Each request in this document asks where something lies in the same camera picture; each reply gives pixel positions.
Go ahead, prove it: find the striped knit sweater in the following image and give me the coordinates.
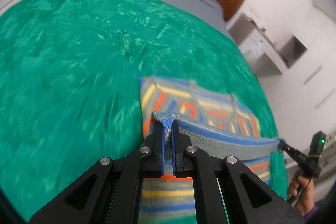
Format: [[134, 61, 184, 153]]
[[138, 77, 287, 223]]

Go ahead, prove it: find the person's right hand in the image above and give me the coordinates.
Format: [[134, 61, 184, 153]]
[[287, 170, 315, 217]]

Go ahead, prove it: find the white wardrobe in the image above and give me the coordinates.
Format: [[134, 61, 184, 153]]
[[258, 6, 335, 150]]

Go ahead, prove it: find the white desk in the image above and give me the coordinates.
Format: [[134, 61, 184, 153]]
[[229, 14, 307, 74]]

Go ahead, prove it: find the green patterned bedspread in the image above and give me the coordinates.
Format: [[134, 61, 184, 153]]
[[1, 0, 278, 221]]

